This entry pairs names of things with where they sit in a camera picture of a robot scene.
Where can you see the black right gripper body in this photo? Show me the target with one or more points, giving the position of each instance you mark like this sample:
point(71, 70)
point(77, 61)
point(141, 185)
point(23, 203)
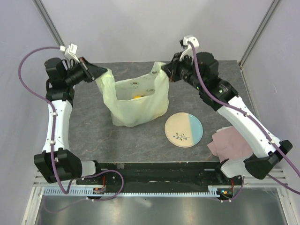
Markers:
point(183, 70)

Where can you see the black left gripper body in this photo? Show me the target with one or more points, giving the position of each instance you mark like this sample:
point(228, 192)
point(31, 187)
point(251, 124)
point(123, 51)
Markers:
point(75, 76)

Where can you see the green avocado print plastic bag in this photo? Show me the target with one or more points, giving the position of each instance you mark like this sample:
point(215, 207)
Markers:
point(129, 112)

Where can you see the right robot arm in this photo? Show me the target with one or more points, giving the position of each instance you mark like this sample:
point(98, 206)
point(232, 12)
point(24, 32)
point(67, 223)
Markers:
point(222, 97)

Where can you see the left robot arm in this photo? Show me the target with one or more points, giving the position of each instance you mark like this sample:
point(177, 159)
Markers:
point(56, 161)

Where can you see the cream ceramic plate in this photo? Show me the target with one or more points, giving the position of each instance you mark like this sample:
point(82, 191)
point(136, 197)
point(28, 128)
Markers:
point(183, 130)

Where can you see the pink cloth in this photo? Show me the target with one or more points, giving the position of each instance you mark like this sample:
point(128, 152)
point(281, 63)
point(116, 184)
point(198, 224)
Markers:
point(228, 143)

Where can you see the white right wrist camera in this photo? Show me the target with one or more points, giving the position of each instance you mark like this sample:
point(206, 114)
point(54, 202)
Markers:
point(186, 43)

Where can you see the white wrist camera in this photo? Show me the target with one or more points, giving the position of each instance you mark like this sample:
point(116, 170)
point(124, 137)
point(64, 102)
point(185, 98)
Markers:
point(186, 43)
point(70, 51)

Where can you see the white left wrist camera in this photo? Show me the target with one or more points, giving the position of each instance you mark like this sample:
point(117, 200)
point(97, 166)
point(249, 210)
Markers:
point(70, 51)

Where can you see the aluminium frame post right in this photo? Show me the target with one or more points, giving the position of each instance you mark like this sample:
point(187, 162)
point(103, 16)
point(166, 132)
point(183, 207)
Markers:
point(259, 31)

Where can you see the aluminium frame post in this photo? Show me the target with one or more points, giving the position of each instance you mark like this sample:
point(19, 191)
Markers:
point(259, 31)
point(48, 21)

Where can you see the aluminium frame post left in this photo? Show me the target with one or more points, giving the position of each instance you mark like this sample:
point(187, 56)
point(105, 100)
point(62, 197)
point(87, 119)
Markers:
point(48, 21)

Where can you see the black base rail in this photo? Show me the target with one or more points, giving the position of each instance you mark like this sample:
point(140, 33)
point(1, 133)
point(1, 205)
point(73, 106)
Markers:
point(199, 173)

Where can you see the white slotted cable duct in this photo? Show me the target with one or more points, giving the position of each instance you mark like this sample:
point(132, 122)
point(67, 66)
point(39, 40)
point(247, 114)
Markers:
point(96, 192)

